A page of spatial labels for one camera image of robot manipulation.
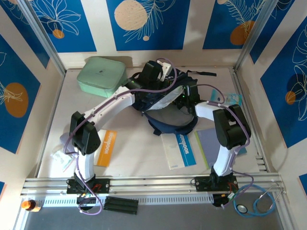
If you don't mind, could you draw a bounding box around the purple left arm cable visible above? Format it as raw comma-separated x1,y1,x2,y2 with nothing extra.
62,57,178,215

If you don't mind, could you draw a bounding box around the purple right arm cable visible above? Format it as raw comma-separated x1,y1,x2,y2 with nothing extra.
189,83,255,209

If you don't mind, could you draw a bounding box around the aluminium frame post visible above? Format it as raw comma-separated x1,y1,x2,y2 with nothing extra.
18,0,67,75
234,0,280,70

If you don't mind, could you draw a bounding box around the clear plastic packet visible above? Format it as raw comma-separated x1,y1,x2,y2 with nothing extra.
50,134,80,173

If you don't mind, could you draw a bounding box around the slotted grey cable duct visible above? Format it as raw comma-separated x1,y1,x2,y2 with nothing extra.
42,194,214,206

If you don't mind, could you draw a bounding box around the narrow blue wall poster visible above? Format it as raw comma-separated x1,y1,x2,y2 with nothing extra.
0,0,50,69
249,0,307,64

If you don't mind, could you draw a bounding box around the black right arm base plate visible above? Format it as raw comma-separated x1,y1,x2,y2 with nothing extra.
195,176,238,192

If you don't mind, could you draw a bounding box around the blue poster with white flower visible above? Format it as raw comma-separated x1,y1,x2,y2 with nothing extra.
260,18,307,149
31,0,98,53

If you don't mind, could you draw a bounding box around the orange pill bottle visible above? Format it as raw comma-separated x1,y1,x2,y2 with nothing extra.
21,200,43,213

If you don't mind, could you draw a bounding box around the blue poster with cream circle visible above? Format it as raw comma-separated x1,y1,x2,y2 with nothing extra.
106,0,190,51

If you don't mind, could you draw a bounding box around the navy blue backpack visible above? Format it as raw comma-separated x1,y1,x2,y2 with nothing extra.
129,69,218,138

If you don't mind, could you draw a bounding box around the light blue tissue pack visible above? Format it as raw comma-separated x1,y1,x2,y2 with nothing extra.
210,90,243,106

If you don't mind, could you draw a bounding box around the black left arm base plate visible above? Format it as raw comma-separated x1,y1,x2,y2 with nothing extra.
66,177,111,194

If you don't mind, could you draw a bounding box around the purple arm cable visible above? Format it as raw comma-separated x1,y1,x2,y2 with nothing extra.
62,57,178,215
189,83,255,209

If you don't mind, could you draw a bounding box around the aluminium mounting rail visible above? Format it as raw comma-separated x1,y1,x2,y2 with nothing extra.
20,173,287,197

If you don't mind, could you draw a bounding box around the black ribbed block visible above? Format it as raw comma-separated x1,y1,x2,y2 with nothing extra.
104,195,139,215

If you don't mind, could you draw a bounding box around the orange notebook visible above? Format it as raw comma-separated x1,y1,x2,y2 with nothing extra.
95,129,118,167

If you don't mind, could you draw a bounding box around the blue and white notebook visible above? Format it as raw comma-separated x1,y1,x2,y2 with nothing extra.
161,133,197,171

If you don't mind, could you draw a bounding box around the blue stethoscope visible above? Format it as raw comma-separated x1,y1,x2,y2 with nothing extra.
234,184,283,218

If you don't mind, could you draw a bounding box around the mint green zip case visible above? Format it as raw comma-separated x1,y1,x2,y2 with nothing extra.
76,56,128,98

